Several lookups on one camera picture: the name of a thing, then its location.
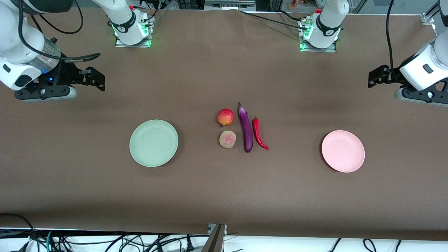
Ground red chili pepper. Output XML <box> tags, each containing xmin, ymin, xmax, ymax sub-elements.
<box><xmin>252</xmin><ymin>115</ymin><xmax>270</xmax><ymax>151</ymax></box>

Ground red yellow pomegranate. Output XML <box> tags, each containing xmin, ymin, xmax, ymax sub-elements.
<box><xmin>217</xmin><ymin>108</ymin><xmax>235</xmax><ymax>127</ymax></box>

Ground long purple eggplant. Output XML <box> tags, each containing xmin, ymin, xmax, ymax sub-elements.
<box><xmin>238</xmin><ymin>102</ymin><xmax>254</xmax><ymax>153</ymax></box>

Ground pale pink peach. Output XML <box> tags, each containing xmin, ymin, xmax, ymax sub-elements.
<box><xmin>219</xmin><ymin>130</ymin><xmax>237</xmax><ymax>149</ymax></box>

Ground aluminium corner profile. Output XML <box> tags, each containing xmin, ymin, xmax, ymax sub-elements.
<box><xmin>421</xmin><ymin>0</ymin><xmax>442</xmax><ymax>26</ymax></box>

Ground pink round plate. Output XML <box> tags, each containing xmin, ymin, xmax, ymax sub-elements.
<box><xmin>321</xmin><ymin>130</ymin><xmax>365</xmax><ymax>173</ymax></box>

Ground pale green round plate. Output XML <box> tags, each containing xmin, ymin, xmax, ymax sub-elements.
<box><xmin>129</xmin><ymin>119</ymin><xmax>179</xmax><ymax>168</ymax></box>

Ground colourful background items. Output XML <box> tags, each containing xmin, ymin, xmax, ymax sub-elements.
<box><xmin>289</xmin><ymin>0</ymin><xmax>317</xmax><ymax>10</ymax></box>

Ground brown table cover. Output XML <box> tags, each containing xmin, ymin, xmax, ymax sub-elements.
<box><xmin>0</xmin><ymin>9</ymin><xmax>448</xmax><ymax>242</ymax></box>

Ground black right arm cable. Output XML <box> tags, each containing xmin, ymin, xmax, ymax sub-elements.
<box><xmin>17</xmin><ymin>0</ymin><xmax>102</xmax><ymax>63</ymax></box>

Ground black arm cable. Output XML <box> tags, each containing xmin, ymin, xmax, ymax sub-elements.
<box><xmin>17</xmin><ymin>0</ymin><xmax>102</xmax><ymax>63</ymax></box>
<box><xmin>385</xmin><ymin>0</ymin><xmax>403</xmax><ymax>84</ymax></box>

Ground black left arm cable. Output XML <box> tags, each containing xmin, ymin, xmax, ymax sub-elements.
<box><xmin>385</xmin><ymin>0</ymin><xmax>403</xmax><ymax>84</ymax></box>

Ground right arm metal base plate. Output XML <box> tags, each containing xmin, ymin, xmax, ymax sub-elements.
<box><xmin>115</xmin><ymin>10</ymin><xmax>152</xmax><ymax>48</ymax></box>

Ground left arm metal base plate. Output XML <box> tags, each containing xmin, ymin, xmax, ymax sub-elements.
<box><xmin>299</xmin><ymin>19</ymin><xmax>337</xmax><ymax>53</ymax></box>

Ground black cable beside base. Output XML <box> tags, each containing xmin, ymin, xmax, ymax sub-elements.
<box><xmin>140</xmin><ymin>0</ymin><xmax>168</xmax><ymax>27</ymax></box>

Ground short black table cable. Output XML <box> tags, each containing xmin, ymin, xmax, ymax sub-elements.
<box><xmin>276</xmin><ymin>10</ymin><xmax>307</xmax><ymax>22</ymax></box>

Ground long black table cable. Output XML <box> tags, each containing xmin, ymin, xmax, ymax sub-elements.
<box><xmin>239</xmin><ymin>10</ymin><xmax>308</xmax><ymax>31</ymax></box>

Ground black looped floor cable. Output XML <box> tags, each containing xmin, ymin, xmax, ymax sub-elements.
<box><xmin>0</xmin><ymin>213</ymin><xmax>41</xmax><ymax>252</ymax></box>

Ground aluminium frame bar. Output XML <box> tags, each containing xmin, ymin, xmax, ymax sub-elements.
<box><xmin>204</xmin><ymin>0</ymin><xmax>257</xmax><ymax>11</ymax></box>

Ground aluminium profile post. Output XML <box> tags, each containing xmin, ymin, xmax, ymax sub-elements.
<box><xmin>200</xmin><ymin>223</ymin><xmax>228</xmax><ymax>252</ymax></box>

